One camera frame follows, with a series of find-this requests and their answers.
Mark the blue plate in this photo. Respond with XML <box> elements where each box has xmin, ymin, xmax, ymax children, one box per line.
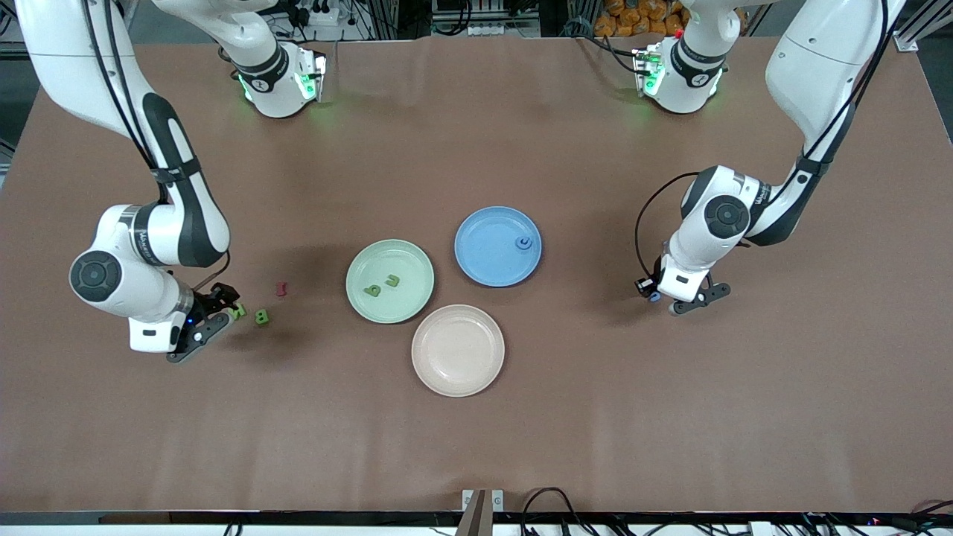
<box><xmin>454</xmin><ymin>206</ymin><xmax>543</xmax><ymax>288</ymax></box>

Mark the green plate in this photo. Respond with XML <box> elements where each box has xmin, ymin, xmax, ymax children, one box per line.
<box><xmin>345</xmin><ymin>239</ymin><xmax>436</xmax><ymax>325</ymax></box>

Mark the pale pink plate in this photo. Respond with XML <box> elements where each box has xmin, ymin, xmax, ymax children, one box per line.
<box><xmin>411</xmin><ymin>304</ymin><xmax>506</xmax><ymax>398</ymax></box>

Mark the brown table cover mat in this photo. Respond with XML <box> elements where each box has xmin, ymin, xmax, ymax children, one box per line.
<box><xmin>0</xmin><ymin>33</ymin><xmax>953</xmax><ymax>514</ymax></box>

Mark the pile of orange objects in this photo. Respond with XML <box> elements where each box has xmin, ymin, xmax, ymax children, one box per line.
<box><xmin>596</xmin><ymin>0</ymin><xmax>687</xmax><ymax>36</ymax></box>

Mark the white power strip with plugs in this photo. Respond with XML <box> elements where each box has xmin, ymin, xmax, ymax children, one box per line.
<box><xmin>300</xmin><ymin>0</ymin><xmax>340</xmax><ymax>28</ymax></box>

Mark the black cable loop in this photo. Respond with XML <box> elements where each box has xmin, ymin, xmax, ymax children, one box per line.
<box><xmin>520</xmin><ymin>487</ymin><xmax>596</xmax><ymax>536</ymax></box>

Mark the silver metal bracket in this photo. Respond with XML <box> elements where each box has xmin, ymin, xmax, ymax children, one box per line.
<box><xmin>462</xmin><ymin>488</ymin><xmax>505</xmax><ymax>514</ymax></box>

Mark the brown wedge post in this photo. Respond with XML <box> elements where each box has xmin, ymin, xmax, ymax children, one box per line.
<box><xmin>456</xmin><ymin>489</ymin><xmax>488</xmax><ymax>536</ymax></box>

